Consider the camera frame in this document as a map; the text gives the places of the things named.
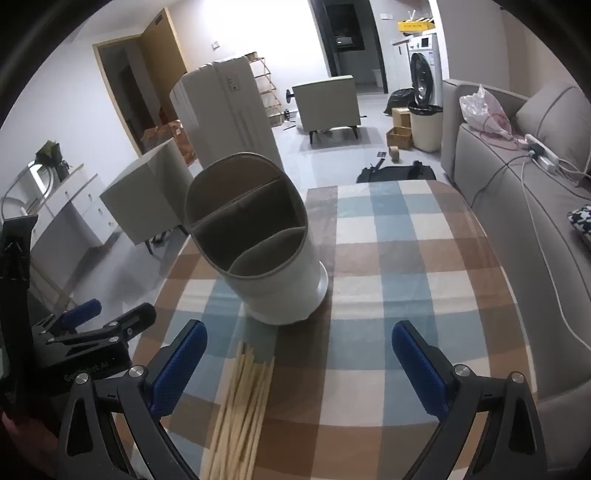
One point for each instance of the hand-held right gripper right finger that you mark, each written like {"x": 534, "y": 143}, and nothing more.
{"x": 418, "y": 369}

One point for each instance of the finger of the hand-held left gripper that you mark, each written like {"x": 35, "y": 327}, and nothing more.
{"x": 134, "y": 318}
{"x": 83, "y": 311}

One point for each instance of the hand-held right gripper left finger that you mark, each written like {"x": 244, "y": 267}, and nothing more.
{"x": 180, "y": 364}

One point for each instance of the bunch of wooden chopsticks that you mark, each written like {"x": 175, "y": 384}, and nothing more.
{"x": 240, "y": 415}

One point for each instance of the white divided utensil holder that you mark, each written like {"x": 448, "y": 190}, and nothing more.
{"x": 277, "y": 295}

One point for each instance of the person's left hand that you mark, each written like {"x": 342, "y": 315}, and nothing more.
{"x": 18, "y": 438}

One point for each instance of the plaid checked tablecloth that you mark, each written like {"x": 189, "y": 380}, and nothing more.
{"x": 369, "y": 277}

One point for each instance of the white drawer cabinet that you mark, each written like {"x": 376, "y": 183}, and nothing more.
{"x": 87, "y": 203}

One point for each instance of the beige cube armchair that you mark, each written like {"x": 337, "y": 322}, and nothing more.
{"x": 325, "y": 106}
{"x": 143, "y": 198}

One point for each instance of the round mirror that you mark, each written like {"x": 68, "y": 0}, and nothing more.
{"x": 34, "y": 175}

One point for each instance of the potted plant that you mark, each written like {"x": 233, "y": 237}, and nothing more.
{"x": 51, "y": 154}

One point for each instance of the grey sofa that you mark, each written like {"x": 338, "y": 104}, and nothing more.
{"x": 508, "y": 207}

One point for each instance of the orange bag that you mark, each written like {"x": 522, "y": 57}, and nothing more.
{"x": 161, "y": 134}

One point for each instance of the black floor bag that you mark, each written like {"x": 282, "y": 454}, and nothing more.
{"x": 392, "y": 174}

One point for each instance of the brown tape roll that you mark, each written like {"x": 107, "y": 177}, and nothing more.
{"x": 395, "y": 153}

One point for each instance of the houndstooth pillow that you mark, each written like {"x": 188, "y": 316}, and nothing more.
{"x": 582, "y": 221}

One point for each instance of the cardboard box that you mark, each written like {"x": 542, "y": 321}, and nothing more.
{"x": 400, "y": 117}
{"x": 399, "y": 137}

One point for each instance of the beige trash bin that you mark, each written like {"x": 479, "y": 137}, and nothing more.
{"x": 425, "y": 131}

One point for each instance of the white power strip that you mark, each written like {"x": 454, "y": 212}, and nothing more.
{"x": 542, "y": 150}

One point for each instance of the wooden door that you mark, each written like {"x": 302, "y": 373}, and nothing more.
{"x": 161, "y": 64}

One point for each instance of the white plastic bag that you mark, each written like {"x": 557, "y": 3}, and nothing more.
{"x": 482, "y": 110}

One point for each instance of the wooden shelf rack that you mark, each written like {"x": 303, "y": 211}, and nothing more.
{"x": 269, "y": 88}

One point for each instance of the black garbage bag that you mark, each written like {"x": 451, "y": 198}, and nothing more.
{"x": 400, "y": 99}

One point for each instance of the grey sofa cushion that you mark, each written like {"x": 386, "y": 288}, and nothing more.
{"x": 554, "y": 115}

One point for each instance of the white washing machine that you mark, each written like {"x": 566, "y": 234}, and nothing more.
{"x": 422, "y": 74}

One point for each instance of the yellow crate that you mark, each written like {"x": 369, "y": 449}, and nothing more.
{"x": 413, "y": 26}

